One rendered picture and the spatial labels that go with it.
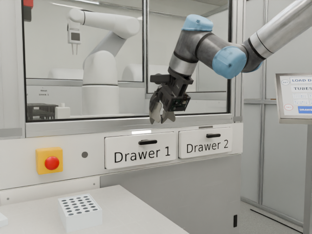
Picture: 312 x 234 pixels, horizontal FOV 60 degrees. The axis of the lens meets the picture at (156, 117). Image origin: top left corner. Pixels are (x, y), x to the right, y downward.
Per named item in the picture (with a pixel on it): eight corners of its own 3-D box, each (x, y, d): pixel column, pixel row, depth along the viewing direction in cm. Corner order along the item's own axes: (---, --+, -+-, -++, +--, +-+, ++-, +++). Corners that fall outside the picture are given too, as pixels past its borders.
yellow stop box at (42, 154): (64, 172, 82) (63, 148, 82) (38, 176, 78) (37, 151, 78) (60, 168, 86) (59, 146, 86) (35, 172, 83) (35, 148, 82)
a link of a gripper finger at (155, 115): (150, 132, 85) (162, 109, 81) (143, 120, 89) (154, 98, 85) (158, 133, 87) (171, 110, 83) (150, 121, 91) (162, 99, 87)
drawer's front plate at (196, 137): (232, 151, 124) (232, 127, 123) (181, 159, 109) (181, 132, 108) (229, 150, 125) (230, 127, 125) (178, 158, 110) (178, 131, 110)
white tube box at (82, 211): (102, 224, 65) (102, 209, 65) (66, 232, 61) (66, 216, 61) (89, 206, 76) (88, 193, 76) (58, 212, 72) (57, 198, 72)
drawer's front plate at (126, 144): (176, 159, 108) (176, 132, 107) (107, 169, 93) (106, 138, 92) (173, 159, 109) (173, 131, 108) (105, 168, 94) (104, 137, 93)
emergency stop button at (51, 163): (60, 169, 79) (59, 156, 79) (45, 171, 77) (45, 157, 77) (57, 167, 82) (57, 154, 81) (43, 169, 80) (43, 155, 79)
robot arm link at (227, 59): (259, 55, 69) (226, 35, 74) (238, 51, 61) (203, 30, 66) (243, 81, 72) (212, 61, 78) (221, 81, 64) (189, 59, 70)
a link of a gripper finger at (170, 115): (167, 132, 89) (172, 110, 83) (159, 120, 93) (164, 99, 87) (175, 130, 90) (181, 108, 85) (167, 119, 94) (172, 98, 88)
